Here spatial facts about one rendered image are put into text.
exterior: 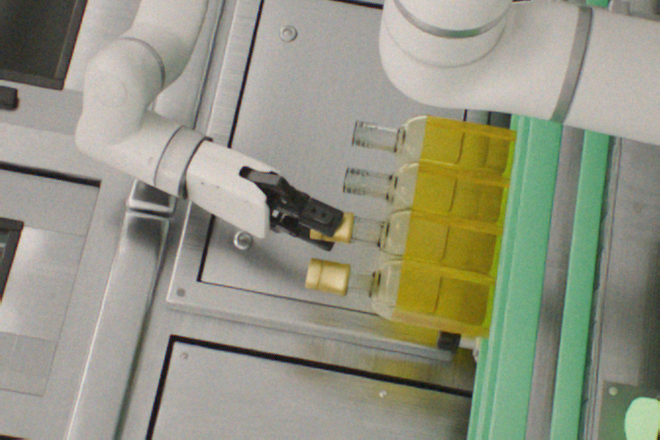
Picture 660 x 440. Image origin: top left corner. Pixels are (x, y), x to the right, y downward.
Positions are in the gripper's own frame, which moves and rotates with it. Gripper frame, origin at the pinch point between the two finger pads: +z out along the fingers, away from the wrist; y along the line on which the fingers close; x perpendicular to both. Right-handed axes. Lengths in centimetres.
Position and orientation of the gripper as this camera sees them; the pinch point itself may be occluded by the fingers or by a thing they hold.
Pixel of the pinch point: (320, 225)
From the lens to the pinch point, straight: 145.2
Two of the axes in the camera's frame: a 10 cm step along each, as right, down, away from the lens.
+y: 0.6, -3.9, -9.2
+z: 9.0, 4.1, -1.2
